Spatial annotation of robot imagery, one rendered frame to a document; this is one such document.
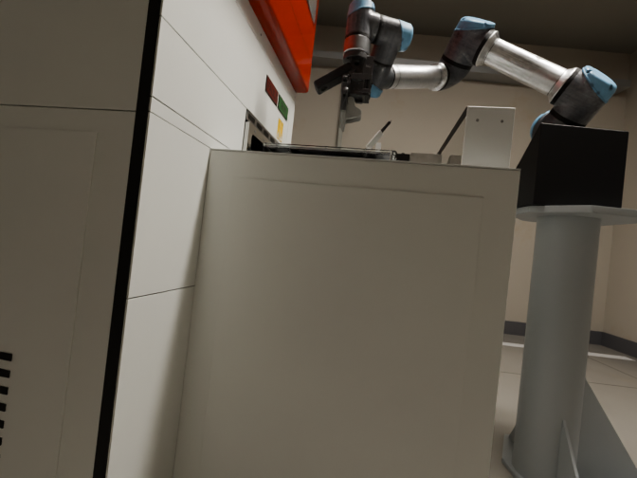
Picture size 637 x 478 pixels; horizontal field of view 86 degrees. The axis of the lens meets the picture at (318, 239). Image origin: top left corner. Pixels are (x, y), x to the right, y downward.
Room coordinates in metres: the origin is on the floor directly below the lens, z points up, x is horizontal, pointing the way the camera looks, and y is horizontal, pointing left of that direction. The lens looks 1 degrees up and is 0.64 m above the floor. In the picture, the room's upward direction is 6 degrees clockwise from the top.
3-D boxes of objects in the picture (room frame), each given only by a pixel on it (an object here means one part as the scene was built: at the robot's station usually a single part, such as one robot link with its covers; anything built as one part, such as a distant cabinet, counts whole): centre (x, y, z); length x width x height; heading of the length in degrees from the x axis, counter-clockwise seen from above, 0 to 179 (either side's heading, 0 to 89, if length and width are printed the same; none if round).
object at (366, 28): (0.96, -0.05, 1.28); 0.09 x 0.08 x 0.11; 104
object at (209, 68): (0.94, 0.23, 1.02); 0.81 x 0.03 x 0.40; 170
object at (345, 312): (1.15, -0.14, 0.41); 0.96 x 0.64 x 0.82; 170
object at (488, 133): (0.97, -0.37, 0.89); 0.55 x 0.09 x 0.14; 170
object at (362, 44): (0.96, -0.05, 1.20); 0.08 x 0.08 x 0.05
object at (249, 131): (1.11, 0.18, 0.89); 0.44 x 0.02 x 0.10; 170
